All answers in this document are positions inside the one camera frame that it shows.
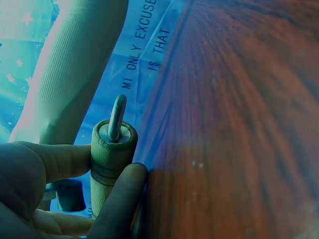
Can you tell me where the wooden handled metal tool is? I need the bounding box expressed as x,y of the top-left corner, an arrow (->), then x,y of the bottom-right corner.
90,94 -> 139,220

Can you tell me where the black wrist band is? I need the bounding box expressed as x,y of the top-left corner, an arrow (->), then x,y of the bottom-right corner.
46,178 -> 87,213

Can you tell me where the person's left hand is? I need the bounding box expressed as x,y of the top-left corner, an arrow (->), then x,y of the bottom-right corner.
0,140 -> 150,239

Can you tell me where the person's right forearm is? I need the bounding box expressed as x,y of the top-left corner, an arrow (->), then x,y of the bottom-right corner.
8,0 -> 129,145

